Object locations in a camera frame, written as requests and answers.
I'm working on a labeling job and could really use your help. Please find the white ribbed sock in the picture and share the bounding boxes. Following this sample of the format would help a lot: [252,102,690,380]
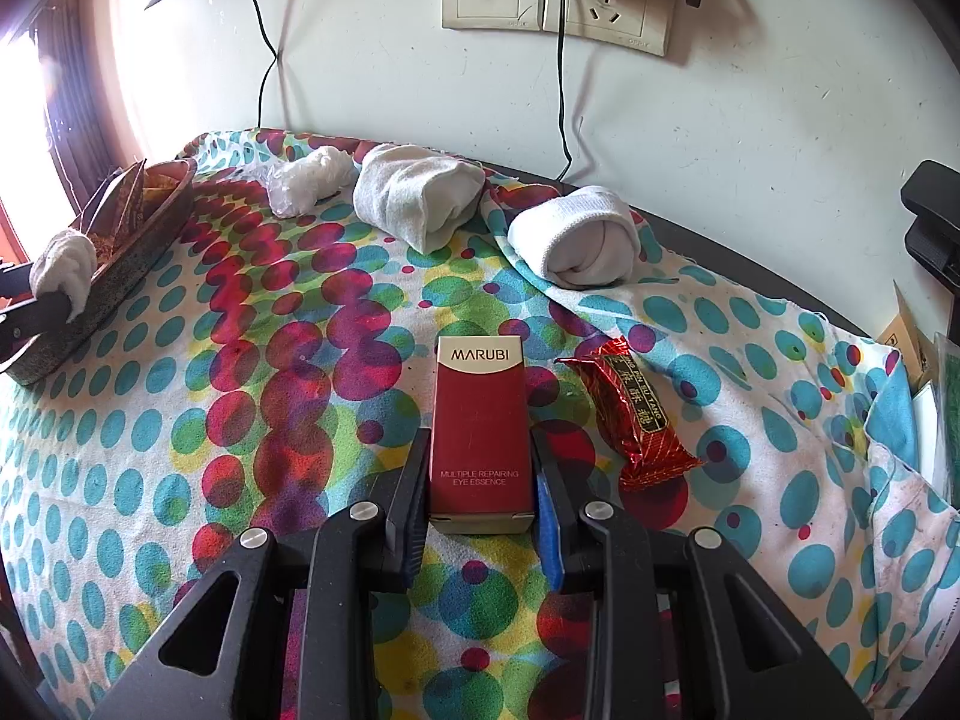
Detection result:
[508,185,641,289]

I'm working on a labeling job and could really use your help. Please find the light blue cloth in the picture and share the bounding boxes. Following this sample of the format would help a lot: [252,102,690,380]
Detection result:
[866,362,919,470]

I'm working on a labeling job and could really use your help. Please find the colourful polka dot cloth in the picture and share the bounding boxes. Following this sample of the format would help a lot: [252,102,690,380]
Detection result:
[2,130,958,718]

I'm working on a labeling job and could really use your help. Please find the brown tray with snacks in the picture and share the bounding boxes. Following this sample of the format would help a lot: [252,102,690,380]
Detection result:
[2,158,197,385]

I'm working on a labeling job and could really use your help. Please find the black clamp mount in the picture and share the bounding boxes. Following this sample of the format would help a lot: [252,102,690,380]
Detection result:
[900,160,960,294]

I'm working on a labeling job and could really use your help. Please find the white wall socket plate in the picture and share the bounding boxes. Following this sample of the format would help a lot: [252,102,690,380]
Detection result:
[542,0,677,57]

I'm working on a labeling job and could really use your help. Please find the white sock front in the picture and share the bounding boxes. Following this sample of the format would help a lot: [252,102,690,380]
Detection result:
[29,227,98,323]

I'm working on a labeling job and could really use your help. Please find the brown cardboard box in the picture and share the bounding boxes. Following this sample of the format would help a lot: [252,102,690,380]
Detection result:
[877,284,937,394]

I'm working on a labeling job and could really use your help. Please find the black adapter cable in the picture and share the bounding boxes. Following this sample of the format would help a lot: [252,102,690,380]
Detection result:
[553,0,576,185]

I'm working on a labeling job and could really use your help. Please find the white item in plastic wrap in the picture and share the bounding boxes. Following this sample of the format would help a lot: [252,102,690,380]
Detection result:
[260,146,356,218]

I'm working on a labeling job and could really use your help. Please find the large white rolled sock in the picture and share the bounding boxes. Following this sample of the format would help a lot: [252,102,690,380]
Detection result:
[353,143,487,255]

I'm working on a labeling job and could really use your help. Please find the red snack wrapper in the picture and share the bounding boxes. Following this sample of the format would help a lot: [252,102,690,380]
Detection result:
[558,338,700,493]

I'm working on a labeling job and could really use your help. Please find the red Marubi box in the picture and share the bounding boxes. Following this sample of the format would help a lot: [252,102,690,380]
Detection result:
[430,335,534,535]

